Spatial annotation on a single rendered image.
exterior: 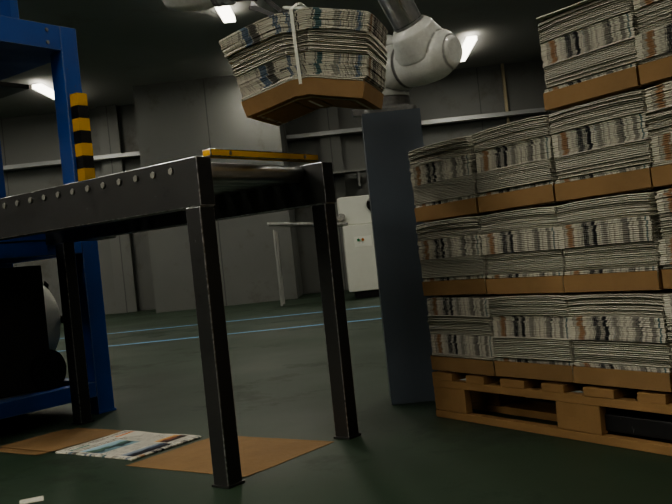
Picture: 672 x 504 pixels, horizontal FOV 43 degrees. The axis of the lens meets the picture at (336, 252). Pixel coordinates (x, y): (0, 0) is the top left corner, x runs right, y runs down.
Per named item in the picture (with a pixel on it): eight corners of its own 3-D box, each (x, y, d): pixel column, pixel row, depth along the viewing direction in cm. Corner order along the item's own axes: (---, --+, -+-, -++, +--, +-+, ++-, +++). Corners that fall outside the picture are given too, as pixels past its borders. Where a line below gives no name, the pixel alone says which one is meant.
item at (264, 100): (325, 106, 250) (320, 92, 251) (299, 94, 222) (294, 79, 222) (277, 126, 254) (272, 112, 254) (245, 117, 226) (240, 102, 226)
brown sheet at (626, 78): (642, 110, 235) (640, 95, 235) (738, 87, 210) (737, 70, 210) (543, 110, 215) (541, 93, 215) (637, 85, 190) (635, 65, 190)
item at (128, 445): (202, 437, 268) (202, 434, 268) (132, 461, 245) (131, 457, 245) (125, 433, 290) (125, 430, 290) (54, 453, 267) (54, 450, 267)
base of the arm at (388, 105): (353, 123, 310) (351, 108, 310) (413, 116, 309) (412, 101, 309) (352, 115, 292) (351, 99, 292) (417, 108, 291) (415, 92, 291)
